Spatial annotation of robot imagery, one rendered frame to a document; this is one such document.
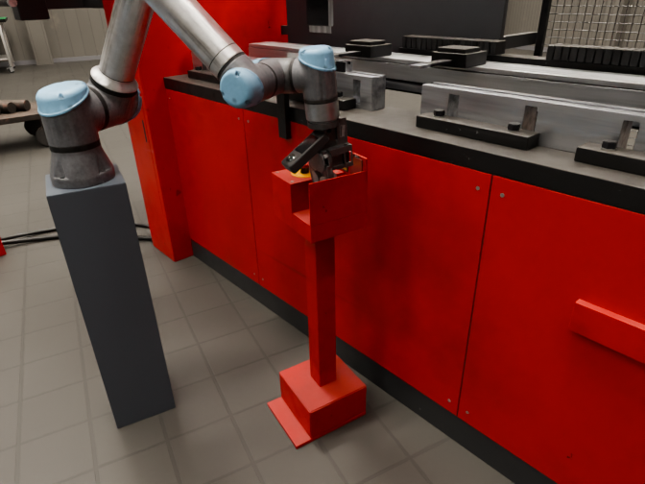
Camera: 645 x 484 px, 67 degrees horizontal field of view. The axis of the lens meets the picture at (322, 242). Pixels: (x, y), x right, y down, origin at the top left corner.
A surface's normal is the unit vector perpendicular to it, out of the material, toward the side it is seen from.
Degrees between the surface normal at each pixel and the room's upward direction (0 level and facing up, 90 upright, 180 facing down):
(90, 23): 90
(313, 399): 0
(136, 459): 0
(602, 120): 90
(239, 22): 90
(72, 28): 90
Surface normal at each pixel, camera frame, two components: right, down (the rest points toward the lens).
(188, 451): -0.02, -0.89
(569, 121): -0.74, 0.33
